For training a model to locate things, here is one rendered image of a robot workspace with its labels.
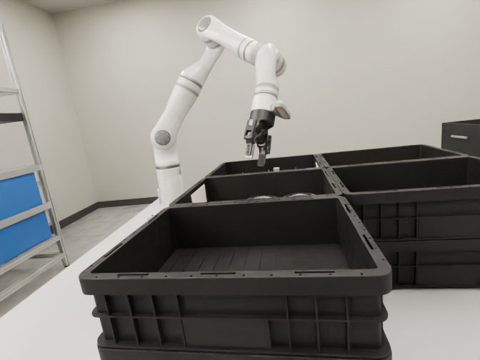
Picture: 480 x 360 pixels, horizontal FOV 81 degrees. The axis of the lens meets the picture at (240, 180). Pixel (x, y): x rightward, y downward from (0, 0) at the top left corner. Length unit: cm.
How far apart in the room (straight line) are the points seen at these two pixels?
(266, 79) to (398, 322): 66
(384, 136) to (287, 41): 178
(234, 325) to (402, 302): 42
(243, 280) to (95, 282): 20
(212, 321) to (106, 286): 15
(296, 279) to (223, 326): 12
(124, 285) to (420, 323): 53
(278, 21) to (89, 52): 258
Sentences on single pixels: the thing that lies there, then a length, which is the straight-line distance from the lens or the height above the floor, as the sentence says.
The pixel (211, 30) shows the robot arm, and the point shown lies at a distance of 109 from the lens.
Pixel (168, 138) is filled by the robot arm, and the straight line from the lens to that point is 105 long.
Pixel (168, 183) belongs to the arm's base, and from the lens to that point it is 108.
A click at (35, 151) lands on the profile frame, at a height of 104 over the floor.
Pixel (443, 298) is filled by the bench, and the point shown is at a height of 70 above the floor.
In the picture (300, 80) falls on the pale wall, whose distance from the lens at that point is 396.
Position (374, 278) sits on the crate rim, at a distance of 35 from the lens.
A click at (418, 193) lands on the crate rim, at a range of 66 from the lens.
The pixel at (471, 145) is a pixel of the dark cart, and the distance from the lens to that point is 232.
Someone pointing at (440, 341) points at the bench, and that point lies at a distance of 65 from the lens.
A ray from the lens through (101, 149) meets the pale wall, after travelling 467.
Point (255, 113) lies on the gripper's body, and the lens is 82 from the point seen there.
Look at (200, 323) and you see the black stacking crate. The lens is 41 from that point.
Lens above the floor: 111
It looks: 12 degrees down
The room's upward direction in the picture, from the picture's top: 7 degrees counter-clockwise
